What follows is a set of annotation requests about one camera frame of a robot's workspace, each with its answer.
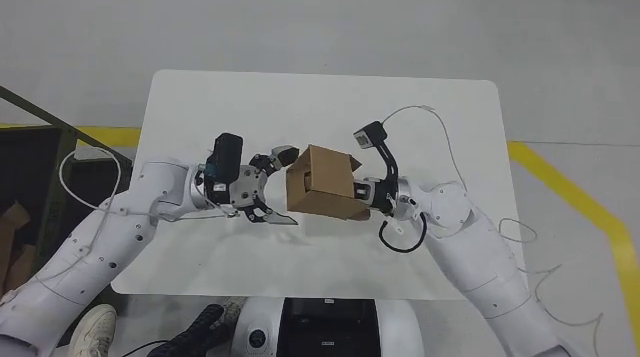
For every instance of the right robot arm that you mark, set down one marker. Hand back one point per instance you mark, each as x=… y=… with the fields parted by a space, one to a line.
x=480 y=262

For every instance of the dark storage bin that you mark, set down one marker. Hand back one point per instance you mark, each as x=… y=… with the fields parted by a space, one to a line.
x=30 y=167

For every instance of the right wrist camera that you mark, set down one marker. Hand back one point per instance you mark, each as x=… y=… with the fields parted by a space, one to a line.
x=372 y=136

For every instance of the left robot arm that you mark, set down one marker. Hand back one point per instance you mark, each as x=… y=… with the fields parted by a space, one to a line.
x=85 y=257

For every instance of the robot body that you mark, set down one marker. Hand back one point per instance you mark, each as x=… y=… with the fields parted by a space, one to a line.
x=327 y=329

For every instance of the flat brown cardboard piece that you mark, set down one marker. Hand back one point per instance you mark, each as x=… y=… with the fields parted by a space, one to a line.
x=12 y=237

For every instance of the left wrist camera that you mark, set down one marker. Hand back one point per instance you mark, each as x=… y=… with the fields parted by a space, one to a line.
x=227 y=157

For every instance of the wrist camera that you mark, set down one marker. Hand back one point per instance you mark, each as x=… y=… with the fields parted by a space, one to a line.
x=372 y=136
x=227 y=157

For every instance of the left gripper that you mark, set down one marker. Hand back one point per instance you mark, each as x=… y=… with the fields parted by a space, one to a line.
x=246 y=188

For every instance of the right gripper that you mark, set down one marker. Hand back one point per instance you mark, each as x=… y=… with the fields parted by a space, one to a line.
x=382 y=194

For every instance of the small brown carton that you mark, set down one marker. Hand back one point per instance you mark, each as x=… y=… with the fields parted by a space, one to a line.
x=322 y=182

